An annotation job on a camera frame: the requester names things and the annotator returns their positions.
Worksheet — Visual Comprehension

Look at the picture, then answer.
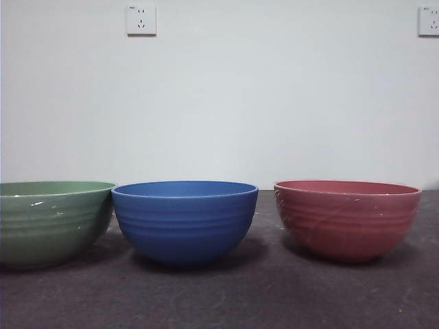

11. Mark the white wall socket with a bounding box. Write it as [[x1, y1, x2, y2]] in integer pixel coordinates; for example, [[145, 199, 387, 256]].
[[417, 5, 439, 38], [126, 3, 158, 38]]

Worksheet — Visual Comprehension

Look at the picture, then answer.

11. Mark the blue ribbed bowl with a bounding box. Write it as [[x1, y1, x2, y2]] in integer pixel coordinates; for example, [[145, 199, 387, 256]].
[[110, 180, 259, 269]]

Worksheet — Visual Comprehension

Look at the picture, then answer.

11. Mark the green ribbed bowl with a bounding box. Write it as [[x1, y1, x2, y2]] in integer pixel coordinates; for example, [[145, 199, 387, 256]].
[[0, 180, 117, 271]]

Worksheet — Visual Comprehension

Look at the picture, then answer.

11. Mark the red ribbed bowl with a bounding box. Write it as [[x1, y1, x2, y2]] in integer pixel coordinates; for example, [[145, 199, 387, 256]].
[[273, 179, 423, 265]]

